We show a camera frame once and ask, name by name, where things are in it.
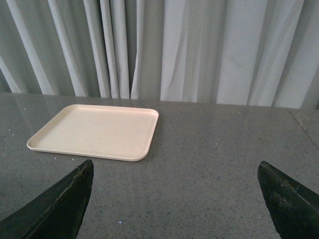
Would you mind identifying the grey pleated curtain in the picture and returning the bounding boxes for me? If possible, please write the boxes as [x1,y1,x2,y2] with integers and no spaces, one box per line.
[0,0,319,109]

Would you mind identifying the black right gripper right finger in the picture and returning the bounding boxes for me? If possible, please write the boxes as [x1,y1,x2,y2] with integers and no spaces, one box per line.
[257,161,319,239]

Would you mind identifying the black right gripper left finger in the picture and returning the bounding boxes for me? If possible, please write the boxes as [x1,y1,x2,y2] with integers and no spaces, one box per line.
[0,160,94,239]

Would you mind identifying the beige rectangular tray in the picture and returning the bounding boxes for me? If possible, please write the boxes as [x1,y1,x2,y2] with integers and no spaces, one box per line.
[27,105,159,162]

